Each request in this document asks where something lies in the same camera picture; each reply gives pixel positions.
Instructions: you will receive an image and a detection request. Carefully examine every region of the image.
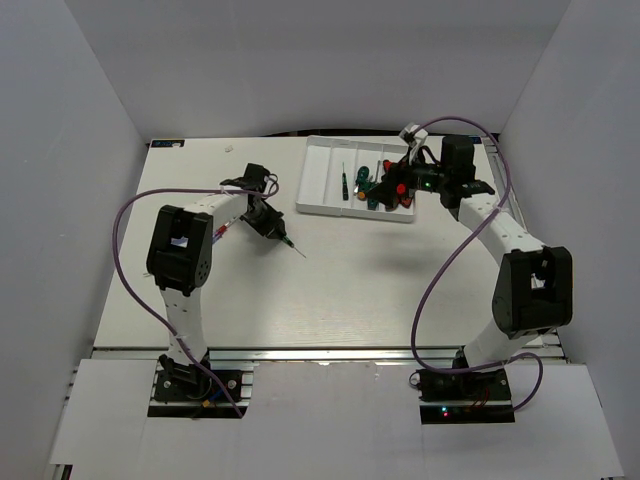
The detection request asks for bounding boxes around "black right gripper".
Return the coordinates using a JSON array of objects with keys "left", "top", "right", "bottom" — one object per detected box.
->
[{"left": 366, "top": 147, "right": 450, "bottom": 208}]

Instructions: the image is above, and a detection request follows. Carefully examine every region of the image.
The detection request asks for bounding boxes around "red curved utility knife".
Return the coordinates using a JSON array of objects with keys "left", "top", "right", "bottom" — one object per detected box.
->
[{"left": 382, "top": 160, "right": 407, "bottom": 210}]

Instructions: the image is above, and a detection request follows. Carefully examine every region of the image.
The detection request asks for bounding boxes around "long green screwdriver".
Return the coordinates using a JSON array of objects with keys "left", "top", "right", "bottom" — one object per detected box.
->
[{"left": 366, "top": 161, "right": 381, "bottom": 211}]

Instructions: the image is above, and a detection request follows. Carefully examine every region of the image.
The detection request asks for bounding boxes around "stubby green orange screwdriver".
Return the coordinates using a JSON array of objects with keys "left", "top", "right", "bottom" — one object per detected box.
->
[{"left": 354, "top": 166, "right": 370, "bottom": 197}]

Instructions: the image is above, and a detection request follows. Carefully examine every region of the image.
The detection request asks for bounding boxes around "black green precision screwdriver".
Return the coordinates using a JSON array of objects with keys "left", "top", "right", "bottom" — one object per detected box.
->
[{"left": 341, "top": 163, "right": 349, "bottom": 202}]

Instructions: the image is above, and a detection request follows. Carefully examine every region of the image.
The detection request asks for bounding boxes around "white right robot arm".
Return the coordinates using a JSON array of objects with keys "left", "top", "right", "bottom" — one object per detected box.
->
[{"left": 385, "top": 135, "right": 573, "bottom": 399}]

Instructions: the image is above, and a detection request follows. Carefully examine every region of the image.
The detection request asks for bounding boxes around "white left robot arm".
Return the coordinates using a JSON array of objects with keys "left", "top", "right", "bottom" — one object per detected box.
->
[{"left": 146, "top": 163, "right": 295, "bottom": 399}]

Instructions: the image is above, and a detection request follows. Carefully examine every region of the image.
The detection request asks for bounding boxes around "white compartment tray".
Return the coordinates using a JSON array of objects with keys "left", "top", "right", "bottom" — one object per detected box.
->
[{"left": 296, "top": 136, "right": 416, "bottom": 223}]

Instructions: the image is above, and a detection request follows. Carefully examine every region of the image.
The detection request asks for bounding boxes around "blue table label left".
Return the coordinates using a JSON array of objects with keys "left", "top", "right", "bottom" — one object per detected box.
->
[{"left": 149, "top": 139, "right": 185, "bottom": 148}]

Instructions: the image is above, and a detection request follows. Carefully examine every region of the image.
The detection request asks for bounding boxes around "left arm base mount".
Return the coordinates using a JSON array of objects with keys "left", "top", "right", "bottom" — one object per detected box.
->
[{"left": 147, "top": 354, "right": 253, "bottom": 420}]

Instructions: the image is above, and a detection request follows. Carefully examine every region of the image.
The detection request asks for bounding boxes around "aluminium rail frame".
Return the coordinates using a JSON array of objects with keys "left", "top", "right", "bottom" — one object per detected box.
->
[{"left": 47, "top": 132, "right": 571, "bottom": 480}]

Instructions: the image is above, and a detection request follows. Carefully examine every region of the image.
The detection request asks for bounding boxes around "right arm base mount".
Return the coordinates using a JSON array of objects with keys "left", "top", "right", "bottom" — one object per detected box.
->
[{"left": 408, "top": 368, "right": 515, "bottom": 425}]

